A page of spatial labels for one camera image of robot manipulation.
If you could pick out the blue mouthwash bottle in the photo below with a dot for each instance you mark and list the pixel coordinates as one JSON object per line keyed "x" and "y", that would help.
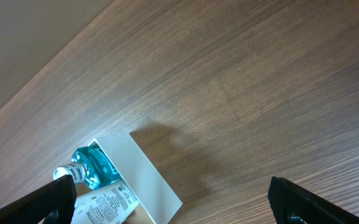
{"x": 89, "y": 166}

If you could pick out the white conditioner tube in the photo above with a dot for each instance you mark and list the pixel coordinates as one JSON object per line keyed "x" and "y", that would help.
{"x": 111, "y": 204}

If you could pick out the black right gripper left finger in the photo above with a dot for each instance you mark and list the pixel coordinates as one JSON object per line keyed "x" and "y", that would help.
{"x": 53, "y": 203}

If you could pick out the white open cardboard box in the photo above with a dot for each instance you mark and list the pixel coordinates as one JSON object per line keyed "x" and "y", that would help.
{"x": 151, "y": 189}

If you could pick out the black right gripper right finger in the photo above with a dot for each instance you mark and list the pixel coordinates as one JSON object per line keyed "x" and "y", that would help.
{"x": 290, "y": 203}

